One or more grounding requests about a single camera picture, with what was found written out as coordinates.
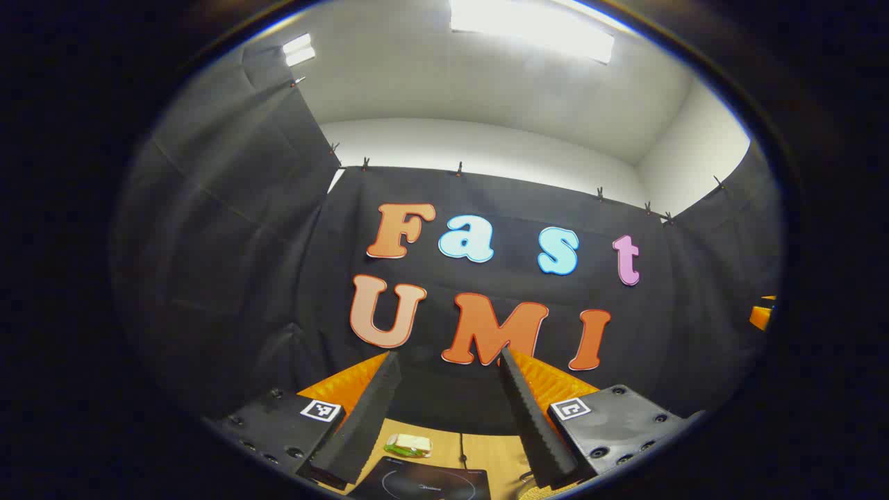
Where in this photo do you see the row of cloth clips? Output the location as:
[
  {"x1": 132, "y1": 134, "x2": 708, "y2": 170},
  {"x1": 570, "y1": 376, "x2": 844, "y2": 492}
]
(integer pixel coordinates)
[{"x1": 288, "y1": 75, "x2": 726, "y2": 226}]

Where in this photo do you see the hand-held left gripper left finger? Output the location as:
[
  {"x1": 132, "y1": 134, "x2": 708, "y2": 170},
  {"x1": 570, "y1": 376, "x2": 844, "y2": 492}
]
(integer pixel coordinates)
[{"x1": 207, "y1": 351, "x2": 404, "y2": 490}]

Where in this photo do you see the large ceiling light panel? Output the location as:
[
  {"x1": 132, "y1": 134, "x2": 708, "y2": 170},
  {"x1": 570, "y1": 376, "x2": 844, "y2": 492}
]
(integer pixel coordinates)
[{"x1": 450, "y1": 0, "x2": 615, "y2": 65}]

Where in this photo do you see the black backdrop cloth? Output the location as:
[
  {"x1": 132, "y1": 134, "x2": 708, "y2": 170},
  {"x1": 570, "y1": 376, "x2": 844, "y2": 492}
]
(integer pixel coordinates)
[{"x1": 111, "y1": 42, "x2": 786, "y2": 438}]

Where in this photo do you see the black induction cooktop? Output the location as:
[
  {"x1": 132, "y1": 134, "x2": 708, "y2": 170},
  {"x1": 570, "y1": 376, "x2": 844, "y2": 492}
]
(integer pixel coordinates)
[{"x1": 351, "y1": 456, "x2": 490, "y2": 500}]

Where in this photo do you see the sandwich with lettuce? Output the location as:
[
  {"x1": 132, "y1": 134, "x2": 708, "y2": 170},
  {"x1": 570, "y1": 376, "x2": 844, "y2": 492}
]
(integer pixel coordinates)
[{"x1": 384, "y1": 434, "x2": 433, "y2": 459}]

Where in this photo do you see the small ceiling light panel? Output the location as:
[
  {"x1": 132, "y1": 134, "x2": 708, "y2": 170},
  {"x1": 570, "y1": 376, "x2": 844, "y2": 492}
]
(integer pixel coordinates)
[{"x1": 282, "y1": 33, "x2": 317, "y2": 67}]

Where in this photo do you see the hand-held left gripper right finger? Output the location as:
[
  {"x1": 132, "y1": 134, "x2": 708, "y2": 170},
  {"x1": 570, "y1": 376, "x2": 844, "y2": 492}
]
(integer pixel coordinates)
[{"x1": 497, "y1": 346, "x2": 706, "y2": 490}]

